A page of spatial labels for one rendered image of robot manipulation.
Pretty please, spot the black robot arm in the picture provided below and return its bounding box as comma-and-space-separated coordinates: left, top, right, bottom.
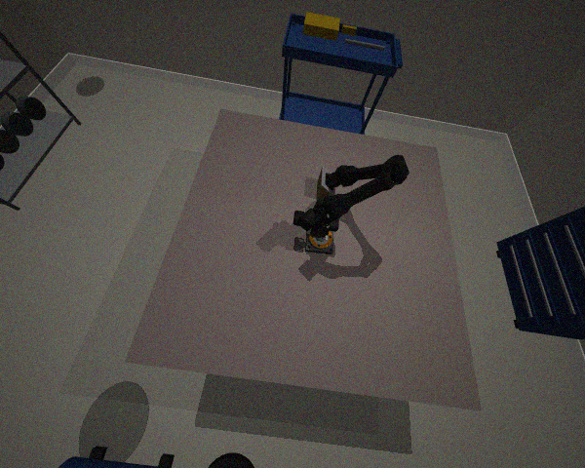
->
298, 155, 410, 238

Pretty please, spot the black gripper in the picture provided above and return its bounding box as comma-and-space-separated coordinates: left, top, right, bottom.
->
293, 211, 339, 232

